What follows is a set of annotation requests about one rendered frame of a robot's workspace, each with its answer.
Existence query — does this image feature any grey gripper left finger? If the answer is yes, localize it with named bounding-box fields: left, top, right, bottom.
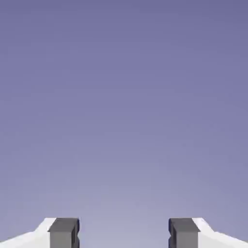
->
left=0, top=217, right=80, bottom=248

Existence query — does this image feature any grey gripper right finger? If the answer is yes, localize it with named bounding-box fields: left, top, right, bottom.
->
left=168, top=217, right=248, bottom=248

